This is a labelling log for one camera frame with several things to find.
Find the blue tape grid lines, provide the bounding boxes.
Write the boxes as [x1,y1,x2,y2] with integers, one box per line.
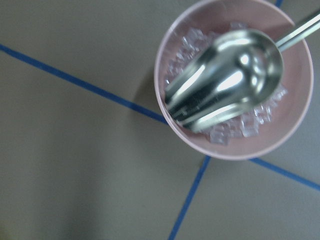
[0,0,320,240]

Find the clear ice cubes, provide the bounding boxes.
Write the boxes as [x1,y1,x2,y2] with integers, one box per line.
[167,37,288,145]

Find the metal scoop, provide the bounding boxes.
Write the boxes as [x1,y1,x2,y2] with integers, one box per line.
[164,11,320,133]

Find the pink plastic bowl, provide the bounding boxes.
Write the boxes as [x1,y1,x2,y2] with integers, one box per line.
[154,0,314,161]

